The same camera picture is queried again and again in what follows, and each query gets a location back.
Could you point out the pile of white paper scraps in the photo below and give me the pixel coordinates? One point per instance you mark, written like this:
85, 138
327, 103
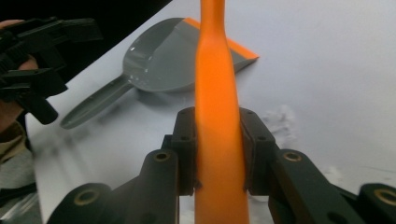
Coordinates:
281, 119

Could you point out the grey dustpan with orange lip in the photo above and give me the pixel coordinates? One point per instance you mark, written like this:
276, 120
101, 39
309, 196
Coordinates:
162, 62

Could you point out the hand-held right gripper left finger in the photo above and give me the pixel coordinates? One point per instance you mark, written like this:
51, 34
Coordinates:
185, 149

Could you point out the metal floor rail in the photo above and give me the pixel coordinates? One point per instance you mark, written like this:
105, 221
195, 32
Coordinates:
18, 211

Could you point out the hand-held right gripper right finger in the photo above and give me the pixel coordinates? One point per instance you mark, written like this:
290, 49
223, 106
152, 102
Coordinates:
257, 149

